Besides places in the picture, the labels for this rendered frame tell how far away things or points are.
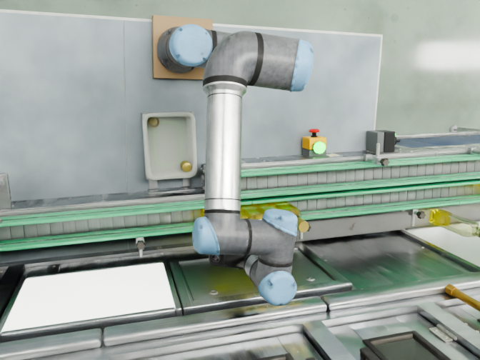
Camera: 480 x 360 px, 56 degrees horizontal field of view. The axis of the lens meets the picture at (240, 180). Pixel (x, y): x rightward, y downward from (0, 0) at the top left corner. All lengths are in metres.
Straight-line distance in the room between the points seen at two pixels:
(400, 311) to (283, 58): 0.71
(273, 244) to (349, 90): 1.01
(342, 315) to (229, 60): 0.68
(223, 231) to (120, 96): 0.83
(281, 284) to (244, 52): 0.49
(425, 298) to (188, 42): 0.97
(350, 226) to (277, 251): 0.85
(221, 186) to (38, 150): 0.87
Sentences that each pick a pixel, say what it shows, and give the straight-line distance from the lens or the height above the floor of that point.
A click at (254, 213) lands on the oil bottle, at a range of 1.41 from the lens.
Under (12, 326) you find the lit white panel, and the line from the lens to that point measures 1.24.
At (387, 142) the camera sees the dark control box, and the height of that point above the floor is 0.83.
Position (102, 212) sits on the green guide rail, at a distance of 1.47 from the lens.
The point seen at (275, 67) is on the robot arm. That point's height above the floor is 1.42.
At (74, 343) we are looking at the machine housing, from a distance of 1.12.
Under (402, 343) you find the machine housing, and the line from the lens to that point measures 1.17.
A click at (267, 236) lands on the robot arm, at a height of 1.52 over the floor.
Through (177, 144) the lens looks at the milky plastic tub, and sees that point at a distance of 1.61.
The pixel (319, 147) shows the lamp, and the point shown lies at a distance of 1.68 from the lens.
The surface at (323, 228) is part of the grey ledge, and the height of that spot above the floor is 0.88.
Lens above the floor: 2.36
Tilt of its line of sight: 71 degrees down
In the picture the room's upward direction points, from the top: 126 degrees clockwise
